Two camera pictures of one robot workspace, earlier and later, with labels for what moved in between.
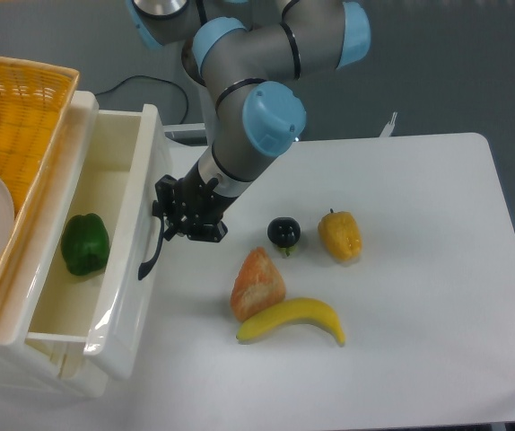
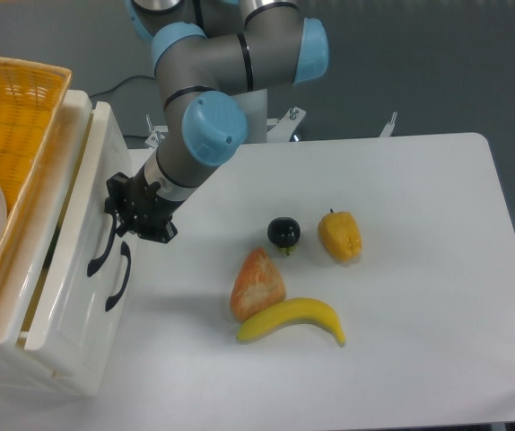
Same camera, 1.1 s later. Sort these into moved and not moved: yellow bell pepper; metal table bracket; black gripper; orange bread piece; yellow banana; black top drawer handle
Moved: black top drawer handle; black gripper
Not moved: metal table bracket; orange bread piece; yellow bell pepper; yellow banana
